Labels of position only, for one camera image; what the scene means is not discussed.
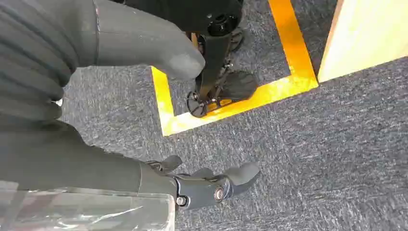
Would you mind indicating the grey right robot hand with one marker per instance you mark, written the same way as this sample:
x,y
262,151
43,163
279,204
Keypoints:
x,y
134,38

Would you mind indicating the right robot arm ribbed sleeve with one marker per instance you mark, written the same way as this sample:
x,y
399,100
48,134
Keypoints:
x,y
32,57

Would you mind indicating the black robot foot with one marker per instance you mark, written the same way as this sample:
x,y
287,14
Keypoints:
x,y
237,86

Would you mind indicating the yellow floor tape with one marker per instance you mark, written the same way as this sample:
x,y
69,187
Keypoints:
x,y
296,47

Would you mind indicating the clear plastic sheet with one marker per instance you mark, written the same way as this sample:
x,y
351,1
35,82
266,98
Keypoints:
x,y
79,212

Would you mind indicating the pale wooden desk panel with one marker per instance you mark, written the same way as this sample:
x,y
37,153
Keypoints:
x,y
363,35

